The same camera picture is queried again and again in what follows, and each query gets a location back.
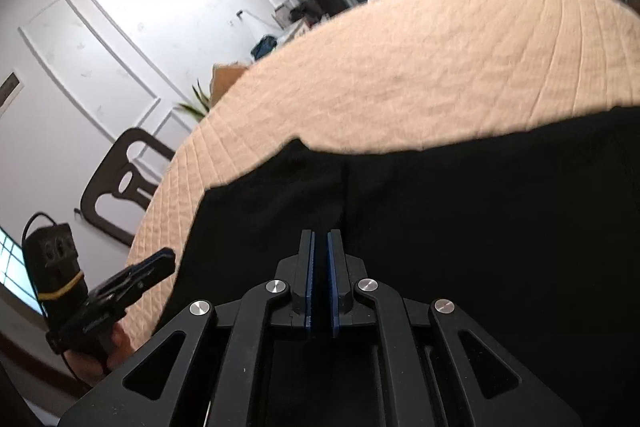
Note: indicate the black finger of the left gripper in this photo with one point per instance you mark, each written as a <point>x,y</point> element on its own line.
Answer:
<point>150,269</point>

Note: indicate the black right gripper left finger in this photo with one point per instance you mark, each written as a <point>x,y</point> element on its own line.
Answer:
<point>199,369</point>

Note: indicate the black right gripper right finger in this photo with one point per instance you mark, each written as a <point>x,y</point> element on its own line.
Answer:
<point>432,364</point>

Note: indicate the black pants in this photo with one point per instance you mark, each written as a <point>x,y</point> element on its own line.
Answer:
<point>535,234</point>

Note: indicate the person's left hand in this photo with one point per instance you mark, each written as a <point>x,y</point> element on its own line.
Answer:
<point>92,366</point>

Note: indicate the green potted plant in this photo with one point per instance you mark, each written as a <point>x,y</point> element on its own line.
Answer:
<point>201,108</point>

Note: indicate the beige quilted bedspread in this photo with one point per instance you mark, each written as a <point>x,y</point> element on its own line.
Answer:
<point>396,75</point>

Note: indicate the dark chair by wall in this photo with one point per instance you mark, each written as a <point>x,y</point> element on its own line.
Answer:
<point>119,177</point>

